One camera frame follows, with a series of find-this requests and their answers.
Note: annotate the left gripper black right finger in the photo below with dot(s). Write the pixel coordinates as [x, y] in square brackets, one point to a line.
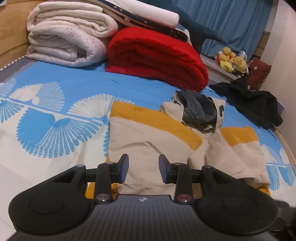
[182, 176]

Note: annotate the dark red cushion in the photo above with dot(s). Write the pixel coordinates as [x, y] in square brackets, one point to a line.
[258, 72]

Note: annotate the yellow plush toys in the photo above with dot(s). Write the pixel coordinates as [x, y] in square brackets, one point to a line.
[232, 62]

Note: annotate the red folded quilt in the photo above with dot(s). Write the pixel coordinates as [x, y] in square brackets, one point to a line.
[148, 54]

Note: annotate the blue white patterned bedsheet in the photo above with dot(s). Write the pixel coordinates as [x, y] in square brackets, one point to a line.
[54, 117]

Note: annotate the blue curtain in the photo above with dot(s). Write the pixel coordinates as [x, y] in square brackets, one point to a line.
[241, 23]

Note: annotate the white folded quilt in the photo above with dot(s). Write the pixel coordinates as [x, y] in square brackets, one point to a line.
[69, 33]

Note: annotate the wooden headboard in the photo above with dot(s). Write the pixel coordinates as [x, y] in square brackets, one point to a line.
[14, 42]

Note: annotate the beige and mustard hooded jacket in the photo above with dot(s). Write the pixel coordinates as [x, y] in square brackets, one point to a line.
[144, 134]

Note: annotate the navy patterned folded blanket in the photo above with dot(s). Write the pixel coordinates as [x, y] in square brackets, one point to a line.
[132, 20]

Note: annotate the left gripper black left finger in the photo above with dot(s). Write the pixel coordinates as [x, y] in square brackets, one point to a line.
[104, 176]

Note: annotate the black jacket pile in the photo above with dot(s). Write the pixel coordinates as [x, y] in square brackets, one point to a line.
[259, 107]

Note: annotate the white pillow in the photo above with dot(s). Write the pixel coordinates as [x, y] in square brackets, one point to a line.
[150, 12]

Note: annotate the blue shark plush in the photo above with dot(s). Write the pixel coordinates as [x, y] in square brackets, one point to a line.
[198, 32]

